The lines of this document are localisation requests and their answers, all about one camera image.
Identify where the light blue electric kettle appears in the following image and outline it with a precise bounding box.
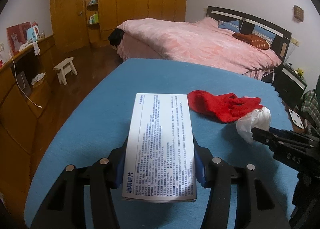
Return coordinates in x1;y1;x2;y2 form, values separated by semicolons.
27;25;40;42

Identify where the dark wooden headboard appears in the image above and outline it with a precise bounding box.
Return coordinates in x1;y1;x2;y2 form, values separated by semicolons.
206;6;292;63

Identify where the yellow toy on nightstand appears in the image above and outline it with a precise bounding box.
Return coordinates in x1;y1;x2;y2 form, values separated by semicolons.
295;68;304;77

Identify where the white bathroom scale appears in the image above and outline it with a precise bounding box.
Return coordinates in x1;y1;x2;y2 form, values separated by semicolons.
289;109;304;129

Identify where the red picture frame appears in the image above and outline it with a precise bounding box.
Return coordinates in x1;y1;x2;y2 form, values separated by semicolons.
7;21;31;55

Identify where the small white wooden stool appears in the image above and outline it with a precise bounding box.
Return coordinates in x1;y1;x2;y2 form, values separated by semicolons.
53;57;78;85

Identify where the wooden side desk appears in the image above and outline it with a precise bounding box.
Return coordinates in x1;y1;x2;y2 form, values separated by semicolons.
1;35;56;222

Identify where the red knitted glove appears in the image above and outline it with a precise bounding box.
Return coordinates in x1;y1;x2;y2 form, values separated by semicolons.
187;90;263;123

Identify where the black garment on bed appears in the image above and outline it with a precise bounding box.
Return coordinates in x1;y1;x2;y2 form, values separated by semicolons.
107;28;125;48

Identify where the plaid shirt on chair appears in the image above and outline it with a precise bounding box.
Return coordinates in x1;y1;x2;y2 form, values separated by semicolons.
300;89;319;132

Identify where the blue patterned pillow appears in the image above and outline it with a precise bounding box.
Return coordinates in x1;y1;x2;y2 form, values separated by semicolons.
217;20;277;43

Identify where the white charging cable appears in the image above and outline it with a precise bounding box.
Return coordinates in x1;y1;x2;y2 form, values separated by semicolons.
8;52;43;108

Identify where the blue table cloth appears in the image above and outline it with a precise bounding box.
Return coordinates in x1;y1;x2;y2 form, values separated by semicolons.
24;59;298;225

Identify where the right wall lamp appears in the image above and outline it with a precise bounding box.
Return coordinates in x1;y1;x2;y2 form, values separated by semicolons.
293;5;304;22

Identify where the black bedside nightstand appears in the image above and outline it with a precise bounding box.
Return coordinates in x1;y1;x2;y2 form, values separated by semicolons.
272;64;308;108

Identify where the white plastic bag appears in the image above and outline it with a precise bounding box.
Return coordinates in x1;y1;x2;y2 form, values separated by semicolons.
236;106;271;144

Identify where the pink bed quilt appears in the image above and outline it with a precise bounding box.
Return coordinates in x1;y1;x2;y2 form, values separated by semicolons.
117;18;281;80

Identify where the white printed cardboard box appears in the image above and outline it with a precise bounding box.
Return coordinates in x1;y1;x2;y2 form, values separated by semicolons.
122;93;197;203

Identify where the brown dotted pillow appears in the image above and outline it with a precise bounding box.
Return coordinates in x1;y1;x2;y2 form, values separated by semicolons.
232;33;271;50

